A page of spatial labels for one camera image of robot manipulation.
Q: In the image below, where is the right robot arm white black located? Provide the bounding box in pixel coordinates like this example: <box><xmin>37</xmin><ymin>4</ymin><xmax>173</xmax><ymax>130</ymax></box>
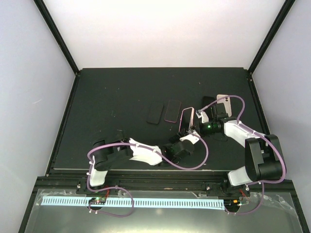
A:
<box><xmin>196</xmin><ymin>107</ymin><xmax>287</xmax><ymax>196</ymax></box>

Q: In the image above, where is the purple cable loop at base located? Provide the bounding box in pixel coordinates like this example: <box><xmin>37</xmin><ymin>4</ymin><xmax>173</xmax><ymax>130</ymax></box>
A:
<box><xmin>87</xmin><ymin>185</ymin><xmax>136</xmax><ymax>217</ymax></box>

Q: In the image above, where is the left small circuit board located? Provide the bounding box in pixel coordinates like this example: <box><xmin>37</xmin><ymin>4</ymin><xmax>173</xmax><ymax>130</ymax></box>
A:
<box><xmin>88</xmin><ymin>197</ymin><xmax>106</xmax><ymax>205</ymax></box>

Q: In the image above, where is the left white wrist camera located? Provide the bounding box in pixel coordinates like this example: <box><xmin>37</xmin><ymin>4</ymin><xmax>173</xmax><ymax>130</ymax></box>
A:
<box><xmin>179</xmin><ymin>132</ymin><xmax>200</xmax><ymax>144</ymax></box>

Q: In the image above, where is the bare black phone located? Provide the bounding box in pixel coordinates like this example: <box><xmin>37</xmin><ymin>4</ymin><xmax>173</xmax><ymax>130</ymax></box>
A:
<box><xmin>146</xmin><ymin>101</ymin><xmax>164</xmax><ymax>125</ymax></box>

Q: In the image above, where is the right black frame post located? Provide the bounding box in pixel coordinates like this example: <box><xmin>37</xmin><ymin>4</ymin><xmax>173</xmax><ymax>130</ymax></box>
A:
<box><xmin>248</xmin><ymin>0</ymin><xmax>295</xmax><ymax>75</ymax></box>

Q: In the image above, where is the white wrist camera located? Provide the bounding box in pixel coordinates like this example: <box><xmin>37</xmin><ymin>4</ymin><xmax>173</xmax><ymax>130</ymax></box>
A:
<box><xmin>196</xmin><ymin>110</ymin><xmax>209</xmax><ymax>124</ymax></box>
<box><xmin>179</xmin><ymin>132</ymin><xmax>200</xmax><ymax>144</ymax></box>

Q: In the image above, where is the bare magenta phone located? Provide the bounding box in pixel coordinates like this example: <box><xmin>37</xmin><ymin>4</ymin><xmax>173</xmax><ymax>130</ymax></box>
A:
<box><xmin>164</xmin><ymin>100</ymin><xmax>181</xmax><ymax>123</ymax></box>

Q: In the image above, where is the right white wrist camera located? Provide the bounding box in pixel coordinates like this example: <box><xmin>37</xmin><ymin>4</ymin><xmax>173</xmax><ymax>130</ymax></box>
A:
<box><xmin>196</xmin><ymin>110</ymin><xmax>209</xmax><ymax>124</ymax></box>

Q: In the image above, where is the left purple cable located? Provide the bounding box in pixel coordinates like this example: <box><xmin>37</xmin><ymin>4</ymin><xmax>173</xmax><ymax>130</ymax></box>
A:
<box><xmin>86</xmin><ymin>134</ymin><xmax>209</xmax><ymax>192</ymax></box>

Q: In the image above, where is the phone in pink case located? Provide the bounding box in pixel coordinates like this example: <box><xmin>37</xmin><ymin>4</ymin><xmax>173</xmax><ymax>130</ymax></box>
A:
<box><xmin>179</xmin><ymin>107</ymin><xmax>195</xmax><ymax>133</ymax></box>

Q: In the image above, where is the small circuit board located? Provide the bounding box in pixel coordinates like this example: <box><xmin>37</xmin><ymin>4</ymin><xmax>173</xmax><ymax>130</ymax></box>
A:
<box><xmin>88</xmin><ymin>197</ymin><xmax>106</xmax><ymax>205</ymax></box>
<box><xmin>224</xmin><ymin>199</ymin><xmax>242</xmax><ymax>207</ymax></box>

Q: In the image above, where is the black phone case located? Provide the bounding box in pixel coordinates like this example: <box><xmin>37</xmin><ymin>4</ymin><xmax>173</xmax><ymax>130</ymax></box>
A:
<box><xmin>202</xmin><ymin>96</ymin><xmax>216</xmax><ymax>116</ymax></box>

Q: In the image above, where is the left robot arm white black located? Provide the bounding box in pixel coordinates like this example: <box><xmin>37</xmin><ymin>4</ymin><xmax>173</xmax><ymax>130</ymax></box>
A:
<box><xmin>87</xmin><ymin>132</ymin><xmax>199</xmax><ymax>194</ymax></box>

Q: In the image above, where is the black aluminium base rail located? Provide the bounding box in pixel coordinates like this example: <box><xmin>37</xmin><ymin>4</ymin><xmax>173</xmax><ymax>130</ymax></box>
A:
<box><xmin>36</xmin><ymin>169</ymin><xmax>292</xmax><ymax>195</ymax></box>

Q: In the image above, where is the light blue slotted cable duct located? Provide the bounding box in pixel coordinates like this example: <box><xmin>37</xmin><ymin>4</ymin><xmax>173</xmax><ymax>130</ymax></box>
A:
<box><xmin>41</xmin><ymin>196</ymin><xmax>225</xmax><ymax>210</ymax></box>

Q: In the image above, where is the left black frame post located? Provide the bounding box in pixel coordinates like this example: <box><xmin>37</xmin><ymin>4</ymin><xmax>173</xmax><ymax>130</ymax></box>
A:
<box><xmin>34</xmin><ymin>0</ymin><xmax>80</xmax><ymax>75</ymax></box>

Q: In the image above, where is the black frame post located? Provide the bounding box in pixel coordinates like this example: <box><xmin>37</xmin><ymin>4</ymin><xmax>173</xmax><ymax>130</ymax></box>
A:
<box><xmin>248</xmin><ymin>0</ymin><xmax>295</xmax><ymax>75</ymax></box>
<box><xmin>34</xmin><ymin>0</ymin><xmax>80</xmax><ymax>75</ymax></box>

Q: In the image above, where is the right small circuit board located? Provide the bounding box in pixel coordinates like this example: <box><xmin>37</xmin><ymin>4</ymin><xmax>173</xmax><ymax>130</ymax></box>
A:
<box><xmin>224</xmin><ymin>199</ymin><xmax>242</xmax><ymax>207</ymax></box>

